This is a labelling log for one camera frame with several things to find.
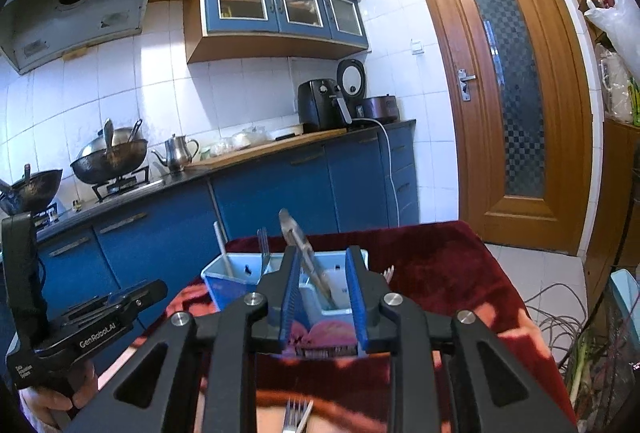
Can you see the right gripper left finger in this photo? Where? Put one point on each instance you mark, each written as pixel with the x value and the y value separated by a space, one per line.
pixel 198 373

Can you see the range hood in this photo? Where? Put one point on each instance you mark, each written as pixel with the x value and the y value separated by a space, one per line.
pixel 34 32

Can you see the wooden door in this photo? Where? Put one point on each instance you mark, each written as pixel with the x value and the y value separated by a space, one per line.
pixel 522 119

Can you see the large black wok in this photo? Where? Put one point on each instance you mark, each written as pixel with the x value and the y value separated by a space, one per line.
pixel 114 152

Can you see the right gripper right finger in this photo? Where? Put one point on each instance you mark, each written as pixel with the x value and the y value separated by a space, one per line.
pixel 489 390

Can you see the blue base cabinets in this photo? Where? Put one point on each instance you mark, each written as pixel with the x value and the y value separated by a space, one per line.
pixel 365 179

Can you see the wooden shelf unit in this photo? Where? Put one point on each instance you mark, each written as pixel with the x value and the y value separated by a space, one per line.
pixel 614 143

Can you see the small black wok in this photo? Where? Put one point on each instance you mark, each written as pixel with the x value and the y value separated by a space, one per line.
pixel 32 193

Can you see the black air fryer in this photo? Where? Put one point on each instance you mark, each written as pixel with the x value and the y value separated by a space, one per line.
pixel 322 106

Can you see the wooden cutting board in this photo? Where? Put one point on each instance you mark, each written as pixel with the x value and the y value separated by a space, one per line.
pixel 256 152

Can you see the white plastic bag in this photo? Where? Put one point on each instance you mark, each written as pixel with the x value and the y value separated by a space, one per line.
pixel 622 25

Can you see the blue utensil organizer box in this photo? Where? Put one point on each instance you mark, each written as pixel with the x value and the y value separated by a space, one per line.
pixel 298 320

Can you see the person's left hand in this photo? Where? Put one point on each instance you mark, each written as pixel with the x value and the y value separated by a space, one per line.
pixel 37 403

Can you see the steel kettle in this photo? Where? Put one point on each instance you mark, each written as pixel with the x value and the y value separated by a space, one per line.
pixel 179 152

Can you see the gas stove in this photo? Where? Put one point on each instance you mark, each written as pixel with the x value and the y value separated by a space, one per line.
pixel 122 185

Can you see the rice cooker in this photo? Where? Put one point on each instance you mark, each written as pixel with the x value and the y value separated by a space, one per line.
pixel 355 99

